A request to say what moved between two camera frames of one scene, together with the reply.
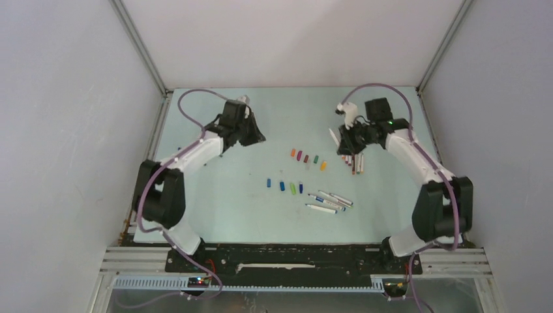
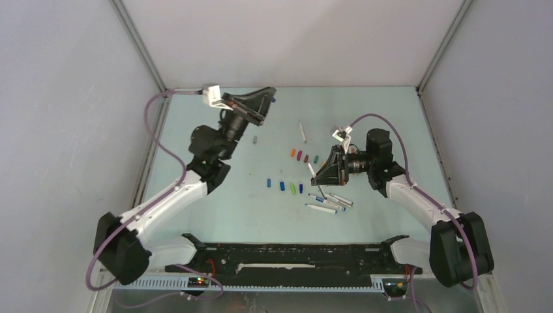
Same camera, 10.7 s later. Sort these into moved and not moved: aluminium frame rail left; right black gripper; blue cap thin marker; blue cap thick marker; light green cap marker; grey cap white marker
Moved: grey cap white marker; right black gripper
Not moved: blue cap thin marker; blue cap thick marker; aluminium frame rail left; light green cap marker
